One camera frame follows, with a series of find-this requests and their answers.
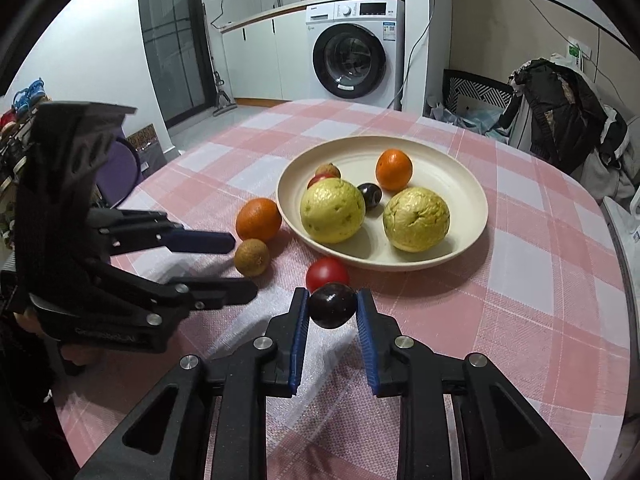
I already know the wrinkled yellow passion fruit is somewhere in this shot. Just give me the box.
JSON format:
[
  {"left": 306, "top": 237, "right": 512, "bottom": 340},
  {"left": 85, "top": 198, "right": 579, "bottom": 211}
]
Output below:
[{"left": 383, "top": 186, "right": 450, "bottom": 252}]

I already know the orange on table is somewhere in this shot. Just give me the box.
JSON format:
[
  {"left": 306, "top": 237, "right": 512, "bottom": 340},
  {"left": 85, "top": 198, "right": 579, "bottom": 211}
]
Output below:
[{"left": 235, "top": 197, "right": 282, "bottom": 243}]

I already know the brown longan on table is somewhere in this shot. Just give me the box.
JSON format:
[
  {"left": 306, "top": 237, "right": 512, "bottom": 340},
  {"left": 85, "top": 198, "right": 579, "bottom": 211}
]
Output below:
[{"left": 233, "top": 238, "right": 271, "bottom": 278}]

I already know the shoe rack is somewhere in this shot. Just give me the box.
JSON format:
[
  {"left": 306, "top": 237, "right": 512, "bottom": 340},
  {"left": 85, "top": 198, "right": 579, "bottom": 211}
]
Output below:
[{"left": 1, "top": 78, "right": 50, "bottom": 252}]

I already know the orange in plate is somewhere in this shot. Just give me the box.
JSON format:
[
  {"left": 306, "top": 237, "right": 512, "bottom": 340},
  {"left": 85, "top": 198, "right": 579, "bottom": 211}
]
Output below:
[{"left": 375, "top": 148, "right": 413, "bottom": 192}]

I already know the pink checkered tablecloth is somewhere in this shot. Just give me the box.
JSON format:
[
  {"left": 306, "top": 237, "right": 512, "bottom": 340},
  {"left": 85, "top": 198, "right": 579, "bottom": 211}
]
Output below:
[{"left": 54, "top": 100, "right": 630, "bottom": 479}]

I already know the pile of dark clothes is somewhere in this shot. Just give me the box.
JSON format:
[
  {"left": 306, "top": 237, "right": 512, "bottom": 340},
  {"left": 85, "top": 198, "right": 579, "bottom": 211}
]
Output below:
[{"left": 497, "top": 58, "right": 630, "bottom": 174}]

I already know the white kitchen cabinet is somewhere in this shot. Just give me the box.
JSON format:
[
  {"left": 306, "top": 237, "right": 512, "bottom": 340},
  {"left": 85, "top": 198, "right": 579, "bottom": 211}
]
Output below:
[{"left": 222, "top": 11, "right": 311, "bottom": 101}]

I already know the dark purple plum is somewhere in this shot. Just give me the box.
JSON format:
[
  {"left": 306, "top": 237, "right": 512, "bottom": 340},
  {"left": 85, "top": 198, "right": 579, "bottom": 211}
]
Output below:
[{"left": 307, "top": 282, "right": 357, "bottom": 330}]

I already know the black glass door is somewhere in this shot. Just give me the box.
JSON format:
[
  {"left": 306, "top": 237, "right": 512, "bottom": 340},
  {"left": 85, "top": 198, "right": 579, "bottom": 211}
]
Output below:
[{"left": 138, "top": 0, "right": 217, "bottom": 127}]

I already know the left hand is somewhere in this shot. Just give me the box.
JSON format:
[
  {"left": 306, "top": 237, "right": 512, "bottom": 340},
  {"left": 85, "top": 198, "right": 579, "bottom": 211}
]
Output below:
[{"left": 14, "top": 308, "right": 104, "bottom": 366}]

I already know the purple bag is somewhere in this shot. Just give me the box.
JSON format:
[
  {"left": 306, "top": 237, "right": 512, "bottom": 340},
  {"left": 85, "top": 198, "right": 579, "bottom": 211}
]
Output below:
[{"left": 96, "top": 136, "right": 142, "bottom": 208}]

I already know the brown longan with stem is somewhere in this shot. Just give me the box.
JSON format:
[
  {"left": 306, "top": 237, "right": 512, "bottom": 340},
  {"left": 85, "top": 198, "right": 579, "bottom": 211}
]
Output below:
[{"left": 314, "top": 162, "right": 341, "bottom": 178}]

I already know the smooth yellow spotted fruit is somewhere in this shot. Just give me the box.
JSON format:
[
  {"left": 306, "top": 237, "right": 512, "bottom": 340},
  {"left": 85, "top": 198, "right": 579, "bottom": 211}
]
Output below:
[{"left": 299, "top": 178, "right": 366, "bottom": 244}]

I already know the cream round plate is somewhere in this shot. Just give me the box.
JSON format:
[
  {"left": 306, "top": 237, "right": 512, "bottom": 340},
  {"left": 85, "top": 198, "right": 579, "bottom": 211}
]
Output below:
[{"left": 276, "top": 136, "right": 488, "bottom": 272}]

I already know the white washing machine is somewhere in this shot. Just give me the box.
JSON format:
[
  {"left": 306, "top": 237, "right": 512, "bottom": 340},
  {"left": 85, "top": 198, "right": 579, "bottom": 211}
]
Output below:
[{"left": 306, "top": 0, "right": 405, "bottom": 110}]

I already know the black patterned basket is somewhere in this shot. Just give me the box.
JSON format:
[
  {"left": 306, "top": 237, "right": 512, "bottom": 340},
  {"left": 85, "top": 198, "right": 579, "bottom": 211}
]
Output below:
[{"left": 442, "top": 68, "right": 513, "bottom": 115}]

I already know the red tomato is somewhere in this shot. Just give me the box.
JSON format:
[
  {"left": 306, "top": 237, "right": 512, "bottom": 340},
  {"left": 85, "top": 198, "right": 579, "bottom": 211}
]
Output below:
[
  {"left": 307, "top": 174, "right": 336, "bottom": 188},
  {"left": 306, "top": 257, "right": 349, "bottom": 292}
]

